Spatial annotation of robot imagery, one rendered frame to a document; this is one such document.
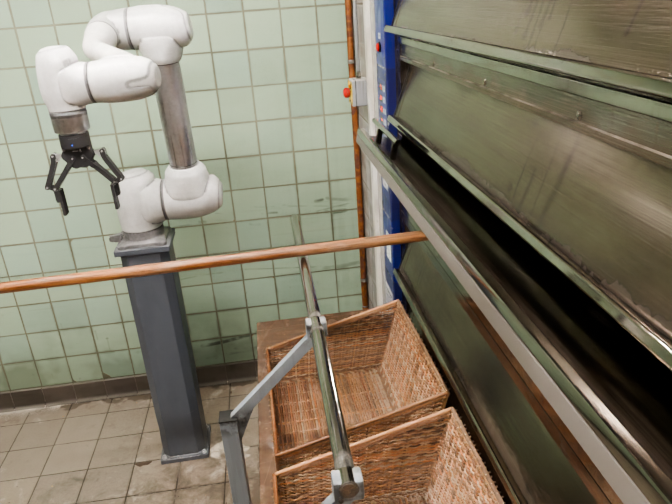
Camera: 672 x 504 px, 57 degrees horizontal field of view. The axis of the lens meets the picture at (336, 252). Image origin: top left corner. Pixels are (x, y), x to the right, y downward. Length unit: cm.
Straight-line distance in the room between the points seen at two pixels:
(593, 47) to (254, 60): 210
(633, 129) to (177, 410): 228
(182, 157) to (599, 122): 168
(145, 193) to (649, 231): 187
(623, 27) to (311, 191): 225
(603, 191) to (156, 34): 160
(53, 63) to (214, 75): 122
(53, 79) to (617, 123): 129
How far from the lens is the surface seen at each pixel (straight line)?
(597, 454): 66
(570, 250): 92
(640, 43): 78
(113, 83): 166
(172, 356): 262
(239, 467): 155
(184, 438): 285
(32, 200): 308
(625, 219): 84
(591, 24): 88
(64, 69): 169
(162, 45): 217
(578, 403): 68
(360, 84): 249
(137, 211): 238
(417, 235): 170
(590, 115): 90
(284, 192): 292
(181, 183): 231
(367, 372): 222
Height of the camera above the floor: 183
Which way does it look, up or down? 23 degrees down
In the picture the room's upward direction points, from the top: 4 degrees counter-clockwise
